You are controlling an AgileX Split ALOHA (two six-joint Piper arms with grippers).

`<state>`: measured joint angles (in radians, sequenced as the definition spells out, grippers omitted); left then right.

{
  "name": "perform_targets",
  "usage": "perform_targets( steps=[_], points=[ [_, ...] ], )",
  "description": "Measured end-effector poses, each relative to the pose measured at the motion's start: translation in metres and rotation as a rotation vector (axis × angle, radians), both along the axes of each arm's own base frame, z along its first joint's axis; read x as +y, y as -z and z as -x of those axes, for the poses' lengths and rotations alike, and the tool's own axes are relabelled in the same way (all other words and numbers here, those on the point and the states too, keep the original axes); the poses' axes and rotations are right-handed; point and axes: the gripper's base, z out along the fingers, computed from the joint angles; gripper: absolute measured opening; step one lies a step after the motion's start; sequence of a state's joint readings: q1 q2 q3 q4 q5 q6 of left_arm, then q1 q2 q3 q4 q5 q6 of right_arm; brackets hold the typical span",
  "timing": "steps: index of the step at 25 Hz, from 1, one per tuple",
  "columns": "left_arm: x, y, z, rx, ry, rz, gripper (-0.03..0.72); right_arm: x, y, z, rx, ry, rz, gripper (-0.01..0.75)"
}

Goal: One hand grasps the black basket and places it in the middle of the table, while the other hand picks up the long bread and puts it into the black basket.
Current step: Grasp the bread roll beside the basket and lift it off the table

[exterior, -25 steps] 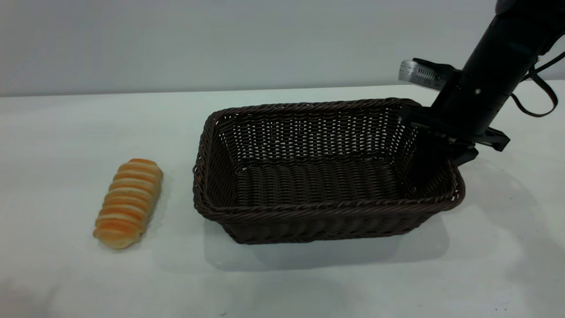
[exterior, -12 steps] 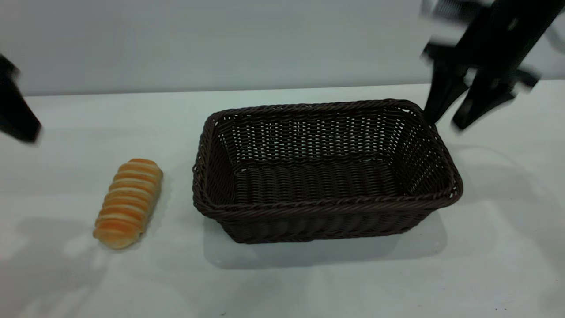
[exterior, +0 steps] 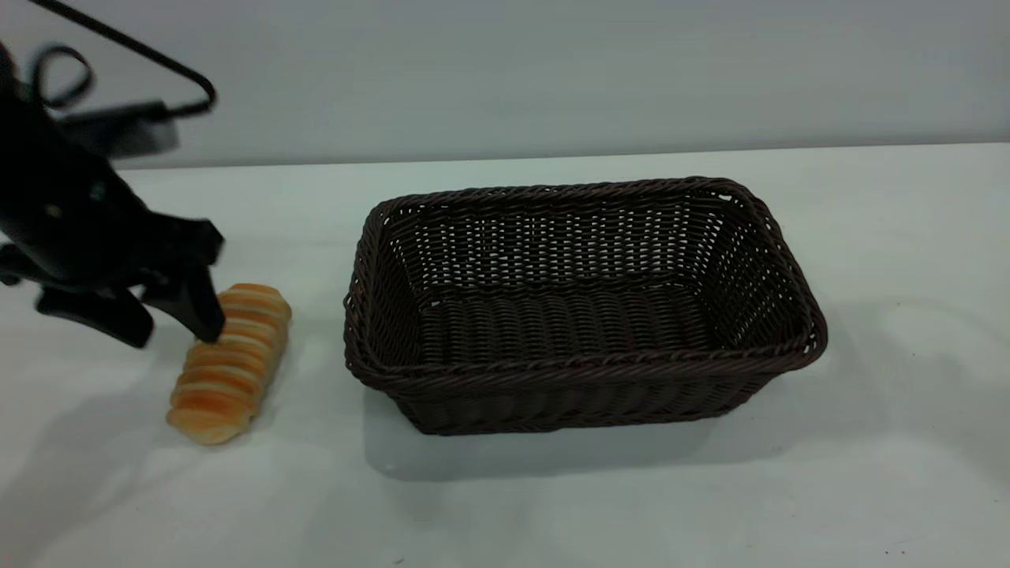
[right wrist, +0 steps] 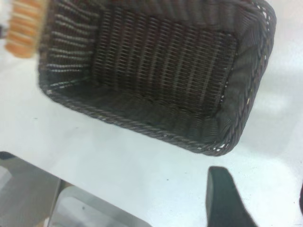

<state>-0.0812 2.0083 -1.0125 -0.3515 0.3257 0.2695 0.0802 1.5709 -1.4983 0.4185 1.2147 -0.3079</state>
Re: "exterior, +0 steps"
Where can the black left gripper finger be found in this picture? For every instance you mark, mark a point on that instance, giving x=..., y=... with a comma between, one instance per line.
x=193, y=304
x=102, y=314

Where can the dark brown woven wicker basket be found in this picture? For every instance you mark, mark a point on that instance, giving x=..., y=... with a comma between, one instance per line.
x=568, y=331

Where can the striped orange bread roll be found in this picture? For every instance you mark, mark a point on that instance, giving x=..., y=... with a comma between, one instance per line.
x=229, y=379

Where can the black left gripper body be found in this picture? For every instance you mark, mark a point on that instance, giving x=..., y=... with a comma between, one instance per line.
x=75, y=217

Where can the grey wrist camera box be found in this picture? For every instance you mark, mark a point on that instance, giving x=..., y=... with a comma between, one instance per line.
x=126, y=130

